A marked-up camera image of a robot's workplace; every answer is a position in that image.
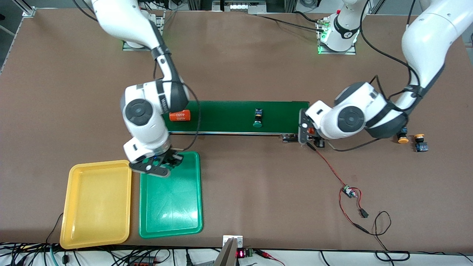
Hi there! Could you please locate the aluminium table edge rail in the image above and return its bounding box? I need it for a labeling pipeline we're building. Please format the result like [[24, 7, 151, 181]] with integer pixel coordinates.
[[0, 15, 26, 74]]

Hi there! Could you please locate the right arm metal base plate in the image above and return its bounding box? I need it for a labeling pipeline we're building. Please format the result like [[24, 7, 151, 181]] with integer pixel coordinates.
[[123, 11, 165, 51]]

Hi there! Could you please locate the thin black looped cable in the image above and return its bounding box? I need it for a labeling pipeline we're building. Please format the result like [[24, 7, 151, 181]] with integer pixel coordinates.
[[364, 211, 411, 263]]

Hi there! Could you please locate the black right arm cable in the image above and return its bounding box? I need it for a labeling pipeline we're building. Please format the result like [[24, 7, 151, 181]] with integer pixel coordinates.
[[72, 0, 202, 151]]

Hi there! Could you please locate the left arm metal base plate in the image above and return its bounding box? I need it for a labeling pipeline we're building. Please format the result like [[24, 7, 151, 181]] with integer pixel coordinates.
[[317, 18, 357, 55]]

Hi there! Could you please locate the aluminium profile post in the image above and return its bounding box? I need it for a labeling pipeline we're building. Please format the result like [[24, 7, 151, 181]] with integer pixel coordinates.
[[13, 0, 37, 17]]

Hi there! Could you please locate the red and black wire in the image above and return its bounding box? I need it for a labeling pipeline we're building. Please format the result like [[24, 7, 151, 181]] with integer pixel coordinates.
[[305, 141, 370, 234]]

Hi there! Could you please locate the red clip lead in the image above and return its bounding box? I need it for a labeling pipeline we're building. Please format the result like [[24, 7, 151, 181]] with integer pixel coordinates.
[[255, 250, 286, 266]]

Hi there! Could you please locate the black power strip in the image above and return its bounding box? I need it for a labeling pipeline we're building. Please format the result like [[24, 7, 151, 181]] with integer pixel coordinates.
[[126, 256, 157, 266]]

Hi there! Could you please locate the black base power cable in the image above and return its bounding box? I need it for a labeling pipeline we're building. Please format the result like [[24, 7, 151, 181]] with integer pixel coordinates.
[[255, 11, 326, 32]]

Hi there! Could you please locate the green plastic tray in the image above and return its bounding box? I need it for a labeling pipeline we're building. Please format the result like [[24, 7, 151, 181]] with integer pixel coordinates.
[[139, 151, 203, 239]]

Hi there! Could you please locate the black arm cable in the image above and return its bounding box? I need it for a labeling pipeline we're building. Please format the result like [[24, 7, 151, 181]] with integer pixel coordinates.
[[72, 0, 202, 151], [325, 0, 422, 153]]

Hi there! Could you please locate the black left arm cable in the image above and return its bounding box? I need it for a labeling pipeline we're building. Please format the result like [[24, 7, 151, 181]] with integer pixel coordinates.
[[325, 0, 422, 153]]

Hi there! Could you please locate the yellow plastic tray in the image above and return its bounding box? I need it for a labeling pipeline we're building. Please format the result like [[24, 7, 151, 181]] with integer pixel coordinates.
[[59, 160, 132, 250]]

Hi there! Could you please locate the grey control box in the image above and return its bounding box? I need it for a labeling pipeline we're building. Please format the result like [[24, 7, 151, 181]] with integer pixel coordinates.
[[212, 0, 266, 14]]

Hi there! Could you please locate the green conveyor belt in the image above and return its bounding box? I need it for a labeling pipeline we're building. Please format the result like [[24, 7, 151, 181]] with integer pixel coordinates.
[[162, 100, 313, 143]]

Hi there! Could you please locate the grey metal camera bracket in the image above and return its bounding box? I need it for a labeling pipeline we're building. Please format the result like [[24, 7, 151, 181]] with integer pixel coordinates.
[[214, 235, 244, 266]]

